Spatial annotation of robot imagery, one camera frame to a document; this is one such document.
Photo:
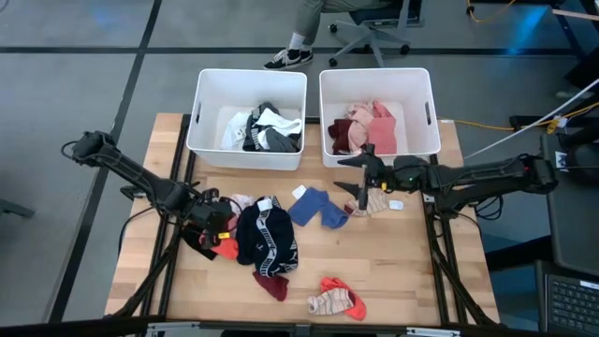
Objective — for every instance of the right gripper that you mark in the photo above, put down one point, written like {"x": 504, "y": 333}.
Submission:
{"x": 402, "y": 174}

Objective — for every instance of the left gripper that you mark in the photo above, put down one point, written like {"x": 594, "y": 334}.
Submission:
{"x": 210, "y": 215}

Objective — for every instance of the black garment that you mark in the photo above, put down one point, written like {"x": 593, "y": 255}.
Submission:
{"x": 192, "y": 241}

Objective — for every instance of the striped beige sock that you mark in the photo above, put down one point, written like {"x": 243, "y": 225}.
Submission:
{"x": 327, "y": 302}
{"x": 376, "y": 203}

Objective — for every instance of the whitish pink garment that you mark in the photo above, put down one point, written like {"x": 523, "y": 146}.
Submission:
{"x": 243, "y": 202}

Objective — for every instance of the coral knit garment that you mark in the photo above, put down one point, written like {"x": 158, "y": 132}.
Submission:
{"x": 229, "y": 248}

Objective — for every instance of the salmon pink garment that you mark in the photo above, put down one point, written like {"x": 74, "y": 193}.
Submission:
{"x": 359, "y": 136}

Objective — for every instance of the maroon garment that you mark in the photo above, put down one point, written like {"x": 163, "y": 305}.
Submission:
{"x": 339, "y": 136}

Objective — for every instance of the navy Puma briefs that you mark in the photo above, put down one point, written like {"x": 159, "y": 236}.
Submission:
{"x": 250, "y": 234}

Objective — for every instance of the blue sock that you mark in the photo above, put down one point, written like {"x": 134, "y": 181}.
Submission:
{"x": 334, "y": 217}
{"x": 306, "y": 208}

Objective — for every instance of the dusty rose garment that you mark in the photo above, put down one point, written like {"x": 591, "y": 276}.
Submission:
{"x": 383, "y": 136}

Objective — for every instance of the white paper tag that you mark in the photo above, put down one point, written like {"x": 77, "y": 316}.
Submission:
{"x": 299, "y": 192}
{"x": 396, "y": 205}

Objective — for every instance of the black Puma briefs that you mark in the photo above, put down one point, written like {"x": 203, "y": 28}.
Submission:
{"x": 249, "y": 140}

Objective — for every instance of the maroon sock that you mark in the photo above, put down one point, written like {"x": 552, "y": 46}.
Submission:
{"x": 273, "y": 286}

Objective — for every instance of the coral red sock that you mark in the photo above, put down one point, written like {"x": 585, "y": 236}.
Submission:
{"x": 358, "y": 311}

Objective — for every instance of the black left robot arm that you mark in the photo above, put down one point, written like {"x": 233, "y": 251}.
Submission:
{"x": 140, "y": 180}

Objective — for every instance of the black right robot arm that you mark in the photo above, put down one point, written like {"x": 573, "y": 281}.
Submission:
{"x": 491, "y": 175}

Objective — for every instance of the white perforated plastic bin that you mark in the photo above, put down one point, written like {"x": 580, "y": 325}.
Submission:
{"x": 206, "y": 93}
{"x": 374, "y": 89}

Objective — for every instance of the grey office chair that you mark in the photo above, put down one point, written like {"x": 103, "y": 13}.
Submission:
{"x": 369, "y": 33}

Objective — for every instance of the person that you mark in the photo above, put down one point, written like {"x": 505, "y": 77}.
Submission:
{"x": 585, "y": 70}
{"x": 306, "y": 19}

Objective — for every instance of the white pole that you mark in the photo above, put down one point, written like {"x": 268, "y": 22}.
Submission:
{"x": 538, "y": 119}

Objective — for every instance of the grey metal foot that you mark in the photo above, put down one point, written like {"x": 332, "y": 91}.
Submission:
{"x": 14, "y": 208}

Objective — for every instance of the black laptop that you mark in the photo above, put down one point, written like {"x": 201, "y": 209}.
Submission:
{"x": 573, "y": 304}

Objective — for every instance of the silver metal bracket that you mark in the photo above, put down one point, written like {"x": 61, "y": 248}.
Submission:
{"x": 173, "y": 330}
{"x": 433, "y": 332}

